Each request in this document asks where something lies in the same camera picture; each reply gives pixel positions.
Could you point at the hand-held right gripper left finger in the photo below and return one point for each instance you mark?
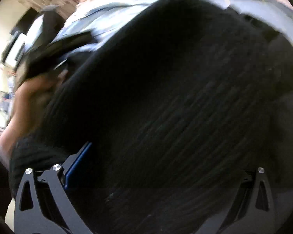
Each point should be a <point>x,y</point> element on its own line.
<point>76,163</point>

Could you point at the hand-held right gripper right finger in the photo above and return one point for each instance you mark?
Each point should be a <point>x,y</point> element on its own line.
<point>260,187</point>

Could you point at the black ribbed knit garment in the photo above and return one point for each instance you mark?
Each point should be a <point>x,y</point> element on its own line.
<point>171,102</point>

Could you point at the person's left forearm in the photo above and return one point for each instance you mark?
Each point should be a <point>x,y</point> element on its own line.
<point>26,107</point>

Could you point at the light blue bed sheet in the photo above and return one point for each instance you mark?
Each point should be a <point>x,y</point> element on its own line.
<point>234,2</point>

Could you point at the black wall television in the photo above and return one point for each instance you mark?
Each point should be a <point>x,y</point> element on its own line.
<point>25,20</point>

